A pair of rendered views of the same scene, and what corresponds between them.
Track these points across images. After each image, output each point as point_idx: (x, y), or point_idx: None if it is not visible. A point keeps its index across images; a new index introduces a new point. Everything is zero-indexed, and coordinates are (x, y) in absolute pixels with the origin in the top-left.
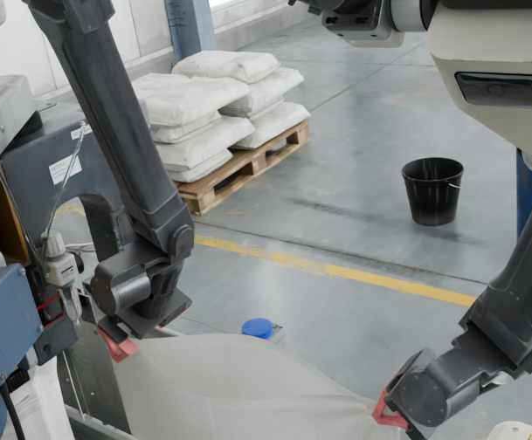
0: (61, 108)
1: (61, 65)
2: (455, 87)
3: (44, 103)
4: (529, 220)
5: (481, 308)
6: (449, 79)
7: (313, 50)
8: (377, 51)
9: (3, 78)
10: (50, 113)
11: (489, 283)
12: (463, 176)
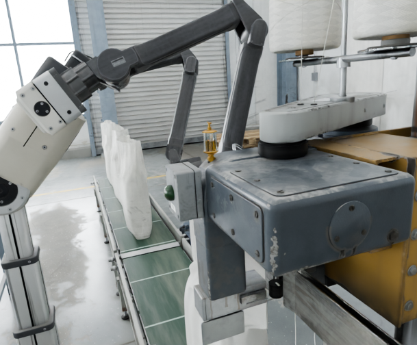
0: (231, 165)
1: (256, 73)
2: (72, 141)
3: (241, 173)
4: (188, 110)
5: (181, 148)
6: (74, 136)
7: None
8: None
9: (276, 111)
10: (245, 163)
11: (181, 139)
12: None
